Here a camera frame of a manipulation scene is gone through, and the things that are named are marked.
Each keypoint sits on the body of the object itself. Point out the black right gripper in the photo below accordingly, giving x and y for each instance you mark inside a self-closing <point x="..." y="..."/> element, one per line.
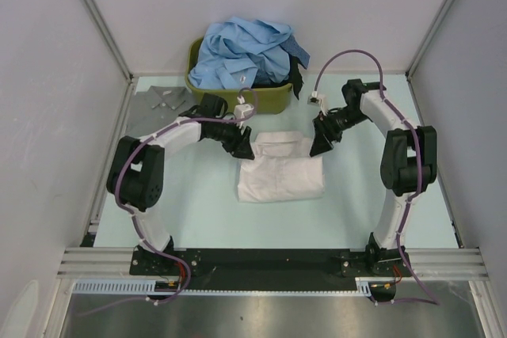
<point x="325" y="134"/>

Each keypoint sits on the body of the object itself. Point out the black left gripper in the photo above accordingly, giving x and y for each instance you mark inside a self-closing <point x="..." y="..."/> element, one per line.
<point x="239" y="146"/>

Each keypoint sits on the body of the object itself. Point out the white long sleeve shirt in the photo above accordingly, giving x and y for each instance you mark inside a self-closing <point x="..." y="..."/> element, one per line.
<point x="282" y="170"/>

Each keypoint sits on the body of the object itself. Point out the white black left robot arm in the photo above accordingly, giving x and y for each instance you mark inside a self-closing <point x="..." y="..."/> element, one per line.
<point x="137" y="170"/>

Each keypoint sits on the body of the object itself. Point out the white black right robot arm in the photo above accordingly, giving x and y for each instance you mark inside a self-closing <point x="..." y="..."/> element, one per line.
<point x="408" y="166"/>

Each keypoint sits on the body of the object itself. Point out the light blue long sleeve shirt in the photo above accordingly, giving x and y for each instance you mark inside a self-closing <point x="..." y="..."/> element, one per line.
<point x="238" y="53"/>

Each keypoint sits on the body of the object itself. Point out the olive green plastic basket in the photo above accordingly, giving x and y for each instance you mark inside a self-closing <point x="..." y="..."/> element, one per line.
<point x="270" y="100"/>

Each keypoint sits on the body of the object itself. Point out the black garment in basket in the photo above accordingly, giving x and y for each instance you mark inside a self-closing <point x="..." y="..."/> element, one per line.
<point x="295" y="77"/>

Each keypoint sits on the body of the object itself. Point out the dark blue patterned shirt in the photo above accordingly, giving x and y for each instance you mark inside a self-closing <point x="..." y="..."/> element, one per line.
<point x="292" y="47"/>

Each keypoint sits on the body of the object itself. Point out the folded grey polo shirt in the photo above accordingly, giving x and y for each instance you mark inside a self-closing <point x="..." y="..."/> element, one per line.
<point x="155" y="108"/>

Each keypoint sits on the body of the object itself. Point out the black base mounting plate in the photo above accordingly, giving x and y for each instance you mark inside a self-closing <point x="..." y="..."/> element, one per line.
<point x="282" y="270"/>

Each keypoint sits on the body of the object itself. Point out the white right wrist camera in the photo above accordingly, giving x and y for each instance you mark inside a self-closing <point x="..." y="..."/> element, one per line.
<point x="319" y="100"/>

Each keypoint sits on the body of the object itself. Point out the white slotted cable duct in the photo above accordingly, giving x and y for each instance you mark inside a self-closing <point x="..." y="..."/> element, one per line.
<point x="159" y="288"/>

